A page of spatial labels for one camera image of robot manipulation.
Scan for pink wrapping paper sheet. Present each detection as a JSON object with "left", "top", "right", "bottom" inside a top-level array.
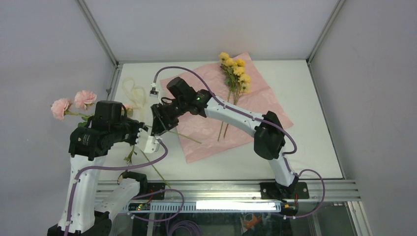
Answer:
[{"left": 151, "top": 52, "right": 292, "bottom": 162}]

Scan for white slotted cable duct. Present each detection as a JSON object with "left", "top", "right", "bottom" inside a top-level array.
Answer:
[{"left": 127, "top": 201, "right": 281, "bottom": 213}]

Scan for aluminium mounting rail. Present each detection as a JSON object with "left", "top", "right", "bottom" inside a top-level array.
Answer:
[{"left": 94, "top": 179, "right": 361, "bottom": 203}]

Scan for cream ribbon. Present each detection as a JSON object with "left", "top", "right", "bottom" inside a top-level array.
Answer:
[{"left": 122, "top": 77, "right": 148, "bottom": 122}]

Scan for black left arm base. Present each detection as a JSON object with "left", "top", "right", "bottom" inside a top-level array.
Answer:
[{"left": 118, "top": 171, "right": 166, "bottom": 196}]

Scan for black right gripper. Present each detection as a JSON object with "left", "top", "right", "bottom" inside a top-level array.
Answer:
[{"left": 151, "top": 98, "right": 188, "bottom": 135}]

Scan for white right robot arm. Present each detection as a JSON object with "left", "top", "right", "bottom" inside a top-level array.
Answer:
[{"left": 151, "top": 77, "right": 298, "bottom": 199}]

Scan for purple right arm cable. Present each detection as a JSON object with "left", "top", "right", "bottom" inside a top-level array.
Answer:
[{"left": 152, "top": 66, "right": 326, "bottom": 219}]

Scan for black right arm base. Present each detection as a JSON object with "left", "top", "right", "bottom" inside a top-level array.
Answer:
[{"left": 259, "top": 182, "right": 310, "bottom": 200}]

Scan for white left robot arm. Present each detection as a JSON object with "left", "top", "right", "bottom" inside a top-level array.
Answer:
[{"left": 47, "top": 101, "right": 148, "bottom": 236}]

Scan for peach fake rose stem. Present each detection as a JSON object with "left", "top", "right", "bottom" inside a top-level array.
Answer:
[{"left": 122, "top": 104, "right": 203, "bottom": 189}]

